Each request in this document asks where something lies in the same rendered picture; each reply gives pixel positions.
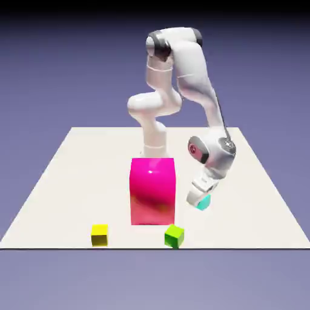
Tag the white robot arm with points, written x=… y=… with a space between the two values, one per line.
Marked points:
x=193 y=72

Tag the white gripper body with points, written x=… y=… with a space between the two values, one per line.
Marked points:
x=196 y=192

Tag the small yellow cube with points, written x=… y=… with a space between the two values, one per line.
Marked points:
x=99 y=235

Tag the small green cube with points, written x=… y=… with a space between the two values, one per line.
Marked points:
x=174 y=236

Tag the small cyan cube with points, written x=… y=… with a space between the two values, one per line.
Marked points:
x=204 y=203

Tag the large pink box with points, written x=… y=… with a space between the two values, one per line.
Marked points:
x=152 y=191

